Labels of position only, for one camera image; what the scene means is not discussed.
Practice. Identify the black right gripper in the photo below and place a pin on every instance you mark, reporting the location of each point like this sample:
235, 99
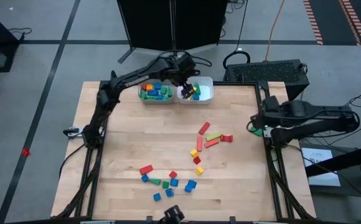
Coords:
275, 117

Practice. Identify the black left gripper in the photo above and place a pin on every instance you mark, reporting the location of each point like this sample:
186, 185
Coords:
180, 77

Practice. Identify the blue thick wooden block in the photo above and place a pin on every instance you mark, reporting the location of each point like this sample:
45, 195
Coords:
196, 97

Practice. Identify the green rectangular wooden block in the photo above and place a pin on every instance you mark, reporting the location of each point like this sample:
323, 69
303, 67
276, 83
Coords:
198, 90

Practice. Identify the dark green long block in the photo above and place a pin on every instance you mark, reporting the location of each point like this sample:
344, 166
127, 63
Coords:
256, 131

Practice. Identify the green triangular block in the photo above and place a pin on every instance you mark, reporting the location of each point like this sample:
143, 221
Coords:
169, 92

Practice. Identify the green cylinder block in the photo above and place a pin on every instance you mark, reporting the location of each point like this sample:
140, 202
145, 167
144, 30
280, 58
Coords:
164, 90

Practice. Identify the blue short wooden block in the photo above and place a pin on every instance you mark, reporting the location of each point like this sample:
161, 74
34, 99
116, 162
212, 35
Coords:
160, 97

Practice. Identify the blue small cube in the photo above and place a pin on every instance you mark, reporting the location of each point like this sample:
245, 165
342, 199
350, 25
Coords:
144, 178
157, 86

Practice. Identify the blue rectangular block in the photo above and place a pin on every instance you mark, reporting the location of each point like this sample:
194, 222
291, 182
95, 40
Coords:
152, 92

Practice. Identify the red arch block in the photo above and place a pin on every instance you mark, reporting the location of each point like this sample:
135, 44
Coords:
227, 138

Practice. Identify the green small block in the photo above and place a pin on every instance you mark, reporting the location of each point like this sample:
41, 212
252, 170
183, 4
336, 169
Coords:
143, 95
151, 98

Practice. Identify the orange small block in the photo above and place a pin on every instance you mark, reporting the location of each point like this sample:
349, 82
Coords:
149, 87

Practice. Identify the red long wooden block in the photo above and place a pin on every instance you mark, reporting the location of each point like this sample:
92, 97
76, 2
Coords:
204, 128

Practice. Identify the red cylinder block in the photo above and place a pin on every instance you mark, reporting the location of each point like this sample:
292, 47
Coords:
143, 87

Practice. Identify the light green long block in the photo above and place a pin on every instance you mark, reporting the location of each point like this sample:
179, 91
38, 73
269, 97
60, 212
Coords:
213, 136

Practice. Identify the yellow small cube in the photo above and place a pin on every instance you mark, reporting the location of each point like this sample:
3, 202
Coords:
194, 153

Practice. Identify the red small cube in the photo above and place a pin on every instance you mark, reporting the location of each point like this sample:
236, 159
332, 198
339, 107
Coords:
197, 160

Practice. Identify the red small block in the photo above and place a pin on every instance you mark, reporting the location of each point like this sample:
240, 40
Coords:
173, 175

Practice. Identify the red rectangular block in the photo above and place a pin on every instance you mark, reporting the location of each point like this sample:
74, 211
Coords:
146, 170

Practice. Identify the green wedge block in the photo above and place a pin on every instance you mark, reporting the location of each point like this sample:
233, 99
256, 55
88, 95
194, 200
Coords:
155, 181

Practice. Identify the green cube block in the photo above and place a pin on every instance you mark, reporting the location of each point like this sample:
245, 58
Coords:
165, 185

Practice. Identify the blue studded toy brick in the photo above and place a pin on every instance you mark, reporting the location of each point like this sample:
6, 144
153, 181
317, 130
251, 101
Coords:
188, 188

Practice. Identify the blue hollow toy brick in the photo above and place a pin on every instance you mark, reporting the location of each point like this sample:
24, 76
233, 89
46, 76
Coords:
169, 192

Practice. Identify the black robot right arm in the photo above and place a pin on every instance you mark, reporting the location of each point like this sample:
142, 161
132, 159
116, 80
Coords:
317, 113

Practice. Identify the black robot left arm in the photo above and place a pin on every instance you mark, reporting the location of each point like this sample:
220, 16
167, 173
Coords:
127, 79

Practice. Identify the white plastic bin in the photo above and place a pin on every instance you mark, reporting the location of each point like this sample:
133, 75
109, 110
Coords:
207, 90

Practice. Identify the grey plastic bin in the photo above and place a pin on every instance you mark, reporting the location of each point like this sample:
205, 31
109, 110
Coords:
155, 102

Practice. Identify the black partition screen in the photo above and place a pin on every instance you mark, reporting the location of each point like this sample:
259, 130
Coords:
149, 25

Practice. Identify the white printed sheet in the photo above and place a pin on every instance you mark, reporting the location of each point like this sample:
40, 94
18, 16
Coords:
320, 171

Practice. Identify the black metal stand beam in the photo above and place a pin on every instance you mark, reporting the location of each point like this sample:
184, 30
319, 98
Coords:
339, 161

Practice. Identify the blue wedge block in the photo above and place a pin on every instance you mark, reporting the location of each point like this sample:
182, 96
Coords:
193, 183

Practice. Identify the small black device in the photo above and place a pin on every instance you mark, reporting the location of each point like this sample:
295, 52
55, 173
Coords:
174, 214

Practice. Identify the small red floor object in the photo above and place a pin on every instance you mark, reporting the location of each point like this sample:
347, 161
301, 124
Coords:
25, 152

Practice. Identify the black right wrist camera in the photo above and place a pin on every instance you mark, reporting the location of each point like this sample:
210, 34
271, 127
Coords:
272, 103

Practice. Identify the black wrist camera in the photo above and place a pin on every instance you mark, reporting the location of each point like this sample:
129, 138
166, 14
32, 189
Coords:
272, 103
186, 63

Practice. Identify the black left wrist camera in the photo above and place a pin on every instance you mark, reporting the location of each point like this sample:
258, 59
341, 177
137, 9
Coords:
186, 63

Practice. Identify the small white base bracket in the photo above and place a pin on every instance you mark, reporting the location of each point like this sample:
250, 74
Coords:
74, 132

